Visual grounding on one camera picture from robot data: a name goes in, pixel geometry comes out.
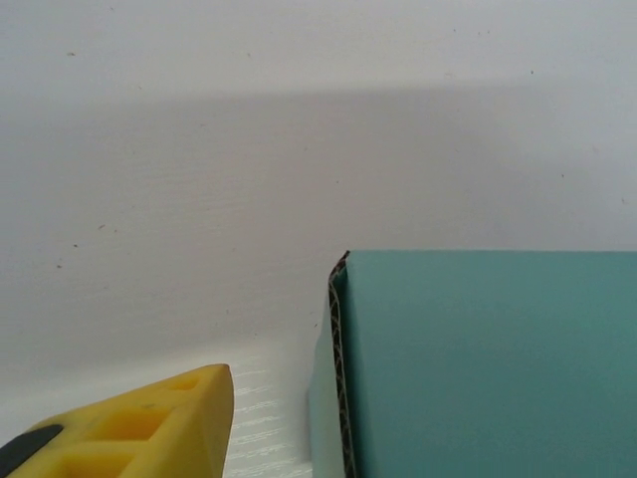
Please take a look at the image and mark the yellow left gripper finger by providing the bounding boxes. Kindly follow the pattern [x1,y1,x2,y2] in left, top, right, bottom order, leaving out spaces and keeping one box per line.
[0,362,236,478]

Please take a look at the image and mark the teal corrugated cardboard box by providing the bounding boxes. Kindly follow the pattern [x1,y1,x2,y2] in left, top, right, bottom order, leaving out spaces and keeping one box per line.
[307,249,637,478]

